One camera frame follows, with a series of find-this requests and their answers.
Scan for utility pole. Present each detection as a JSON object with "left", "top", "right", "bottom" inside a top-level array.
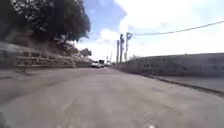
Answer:
[
  {"left": 116, "top": 39, "right": 120, "bottom": 67},
  {"left": 119, "top": 33, "right": 125, "bottom": 65},
  {"left": 124, "top": 31, "right": 133, "bottom": 63}
]

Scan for white vehicle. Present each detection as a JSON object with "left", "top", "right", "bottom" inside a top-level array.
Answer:
[{"left": 90, "top": 61, "right": 101, "bottom": 69}]

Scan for grey asphalt road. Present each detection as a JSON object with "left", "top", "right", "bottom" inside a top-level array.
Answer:
[{"left": 0, "top": 67, "right": 224, "bottom": 128}]

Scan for row of trees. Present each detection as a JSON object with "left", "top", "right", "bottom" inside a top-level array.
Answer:
[{"left": 0, "top": 0, "right": 93, "bottom": 58}]

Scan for raised grey pavement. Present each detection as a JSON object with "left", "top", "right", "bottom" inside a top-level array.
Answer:
[{"left": 143, "top": 73, "right": 224, "bottom": 98}]

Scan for grey concrete wall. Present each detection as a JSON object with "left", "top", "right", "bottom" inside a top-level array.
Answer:
[{"left": 117, "top": 52, "right": 224, "bottom": 79}]

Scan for overhead wires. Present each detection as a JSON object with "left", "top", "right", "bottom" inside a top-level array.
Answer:
[{"left": 127, "top": 19, "right": 224, "bottom": 37}]

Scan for stone retaining wall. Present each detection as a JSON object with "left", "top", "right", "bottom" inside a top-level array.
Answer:
[{"left": 0, "top": 41, "right": 93, "bottom": 70}]

